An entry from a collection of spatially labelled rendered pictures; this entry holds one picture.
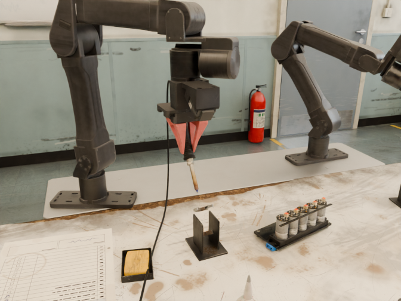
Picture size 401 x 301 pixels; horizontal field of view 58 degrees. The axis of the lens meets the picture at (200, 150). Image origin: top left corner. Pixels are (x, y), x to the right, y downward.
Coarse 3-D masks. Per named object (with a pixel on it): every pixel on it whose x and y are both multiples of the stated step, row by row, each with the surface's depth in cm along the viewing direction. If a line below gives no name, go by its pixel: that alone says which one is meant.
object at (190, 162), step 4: (188, 160) 72; (192, 160) 72; (188, 164) 72; (192, 164) 72; (192, 168) 72; (192, 172) 72; (192, 176) 72; (196, 180) 72; (196, 184) 71; (196, 188) 71
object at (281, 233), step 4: (276, 220) 70; (276, 224) 70; (280, 224) 69; (288, 224) 70; (276, 228) 70; (280, 228) 69; (284, 228) 69; (276, 232) 70; (280, 232) 70; (284, 232) 70; (276, 236) 71; (280, 236) 70; (284, 236) 70
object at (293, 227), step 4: (288, 216) 71; (296, 220) 70; (292, 224) 71; (296, 224) 71; (288, 228) 71; (292, 228) 71; (296, 228) 71; (288, 232) 72; (292, 232) 71; (296, 232) 72
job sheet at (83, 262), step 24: (24, 240) 73; (48, 240) 73; (72, 240) 73; (96, 240) 73; (0, 264) 66; (24, 264) 66; (48, 264) 66; (72, 264) 66; (96, 264) 66; (0, 288) 60; (24, 288) 60; (48, 288) 60; (72, 288) 60; (96, 288) 60
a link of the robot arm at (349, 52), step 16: (288, 32) 106; (304, 32) 104; (320, 32) 102; (272, 48) 111; (288, 48) 107; (320, 48) 103; (336, 48) 100; (352, 48) 96; (368, 48) 96; (352, 64) 98
